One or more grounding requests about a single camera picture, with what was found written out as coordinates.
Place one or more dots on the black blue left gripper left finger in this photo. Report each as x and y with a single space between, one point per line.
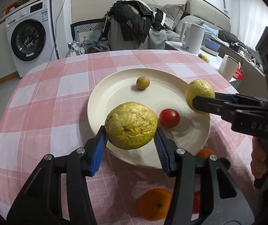
56 192

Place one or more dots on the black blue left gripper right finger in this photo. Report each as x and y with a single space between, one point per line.
221 201

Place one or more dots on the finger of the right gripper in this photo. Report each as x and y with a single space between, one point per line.
217 105
240 98

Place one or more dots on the red cherry tomato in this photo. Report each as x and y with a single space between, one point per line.
169 118
196 203

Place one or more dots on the yellow lemon fruit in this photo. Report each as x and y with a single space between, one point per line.
200 88

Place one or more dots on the large orange mandarin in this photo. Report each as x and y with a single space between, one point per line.
154 204

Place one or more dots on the green wrinkled round fruit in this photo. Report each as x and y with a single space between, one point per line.
130 125

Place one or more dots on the right hand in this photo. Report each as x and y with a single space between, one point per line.
258 157

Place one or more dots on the red box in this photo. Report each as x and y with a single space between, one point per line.
239 74

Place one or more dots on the white cup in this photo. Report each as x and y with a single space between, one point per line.
228 67

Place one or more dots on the cream round plate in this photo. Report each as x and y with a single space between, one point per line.
165 91

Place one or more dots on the smaller orange mandarin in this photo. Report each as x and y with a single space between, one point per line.
204 153

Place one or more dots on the yellow fruit on side table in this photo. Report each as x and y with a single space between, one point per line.
204 57

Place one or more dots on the red cherry tomato on plate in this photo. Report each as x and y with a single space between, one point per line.
169 118

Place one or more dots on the blue bowl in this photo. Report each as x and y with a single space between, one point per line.
212 45

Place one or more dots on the white electric kettle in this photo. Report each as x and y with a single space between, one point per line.
191 37

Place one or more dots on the grey sofa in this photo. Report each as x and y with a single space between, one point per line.
200 9

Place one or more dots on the small brown longan on plate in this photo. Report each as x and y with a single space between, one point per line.
142 82

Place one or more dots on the pink checkered tablecloth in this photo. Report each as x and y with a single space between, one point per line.
47 113

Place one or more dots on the grey pillow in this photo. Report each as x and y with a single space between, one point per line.
173 13

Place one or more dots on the pile of dark clothes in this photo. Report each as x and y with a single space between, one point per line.
135 19

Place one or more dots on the black patterned chair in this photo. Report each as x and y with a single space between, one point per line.
85 29

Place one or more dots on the white washing machine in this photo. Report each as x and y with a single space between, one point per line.
31 36

